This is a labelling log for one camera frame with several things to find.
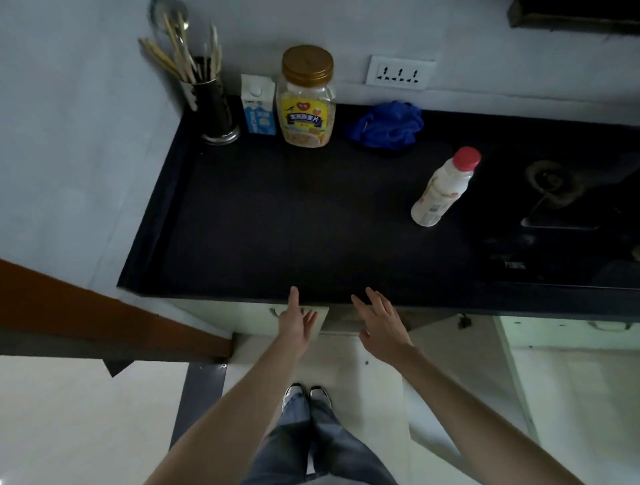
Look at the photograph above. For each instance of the person's right hand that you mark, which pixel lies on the person's right hand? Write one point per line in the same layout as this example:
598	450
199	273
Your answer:
385	332

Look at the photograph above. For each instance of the person's left hand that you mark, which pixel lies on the person's left hand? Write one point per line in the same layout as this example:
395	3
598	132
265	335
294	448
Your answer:
292	327

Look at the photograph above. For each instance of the person's left thumb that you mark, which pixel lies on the person's left thumb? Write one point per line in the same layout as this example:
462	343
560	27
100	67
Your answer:
311	318

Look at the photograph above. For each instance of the person's right thumb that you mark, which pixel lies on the person's right thumb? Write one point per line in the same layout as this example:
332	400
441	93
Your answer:
359	304

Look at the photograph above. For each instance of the person's left forearm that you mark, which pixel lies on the person's left forearm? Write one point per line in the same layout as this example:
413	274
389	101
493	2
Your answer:
235	419

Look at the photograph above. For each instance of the person's right forearm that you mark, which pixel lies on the person's right forearm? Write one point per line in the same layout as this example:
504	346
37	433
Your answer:
475	424

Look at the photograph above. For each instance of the white cabinet drawer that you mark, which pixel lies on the white cabinet drawer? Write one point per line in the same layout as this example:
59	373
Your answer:
240	315

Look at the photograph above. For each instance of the person's left shoe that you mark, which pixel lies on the person's left shoe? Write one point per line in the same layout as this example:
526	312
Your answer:
293	392

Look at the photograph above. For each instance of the person's shoe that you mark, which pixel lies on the person's shoe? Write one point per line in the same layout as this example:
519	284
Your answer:
293	392
320	394

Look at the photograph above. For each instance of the person's right shoe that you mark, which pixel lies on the person's right shoe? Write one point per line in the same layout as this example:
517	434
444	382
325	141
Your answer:
320	394

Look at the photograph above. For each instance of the small black cabinet latch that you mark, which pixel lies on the small black cabinet latch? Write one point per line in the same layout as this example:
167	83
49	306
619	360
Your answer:
464	321

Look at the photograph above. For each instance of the blue jeans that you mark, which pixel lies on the blue jeans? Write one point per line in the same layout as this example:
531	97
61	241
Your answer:
320	444

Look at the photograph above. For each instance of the white bottle with red cap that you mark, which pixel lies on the white bottle with red cap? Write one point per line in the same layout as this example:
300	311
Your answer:
442	190

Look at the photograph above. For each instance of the blue cloth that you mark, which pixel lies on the blue cloth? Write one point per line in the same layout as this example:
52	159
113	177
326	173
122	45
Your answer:
387	125

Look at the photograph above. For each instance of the cereal jar with gold lid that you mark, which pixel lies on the cereal jar with gold lid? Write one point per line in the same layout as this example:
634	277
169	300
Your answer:
306	100

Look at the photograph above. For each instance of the brown wooden door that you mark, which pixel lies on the brown wooden door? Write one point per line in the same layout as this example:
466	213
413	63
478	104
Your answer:
100	315

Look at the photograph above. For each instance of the white and blue milk carton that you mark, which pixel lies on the white and blue milk carton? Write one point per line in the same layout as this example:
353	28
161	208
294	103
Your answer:
259	107

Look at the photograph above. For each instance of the black glass gas stove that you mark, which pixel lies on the black glass gas stove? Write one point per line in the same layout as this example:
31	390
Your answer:
565	225

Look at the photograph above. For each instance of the black metal utensil holder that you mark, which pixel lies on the black metal utensil holder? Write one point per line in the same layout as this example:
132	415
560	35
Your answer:
216	112

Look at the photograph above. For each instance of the round stove burner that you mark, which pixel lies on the round stove burner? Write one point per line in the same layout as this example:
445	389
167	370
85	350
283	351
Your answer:
550	181

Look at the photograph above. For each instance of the white cabinet door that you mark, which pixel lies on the white cabinet door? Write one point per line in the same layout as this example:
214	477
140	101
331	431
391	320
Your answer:
575	379

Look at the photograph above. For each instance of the bundle of wooden chopsticks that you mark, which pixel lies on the bundle of wooden chopsticks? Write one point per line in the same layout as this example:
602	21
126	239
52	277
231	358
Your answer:
182	55

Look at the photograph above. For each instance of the metal spoon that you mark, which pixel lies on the metal spoon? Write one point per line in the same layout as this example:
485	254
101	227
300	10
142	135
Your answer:
175	22

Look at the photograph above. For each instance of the dark range hood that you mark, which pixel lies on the dark range hood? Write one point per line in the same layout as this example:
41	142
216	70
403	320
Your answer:
575	15

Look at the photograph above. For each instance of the white wall socket strip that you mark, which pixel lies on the white wall socket strip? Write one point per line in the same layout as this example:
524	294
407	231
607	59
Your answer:
400	72

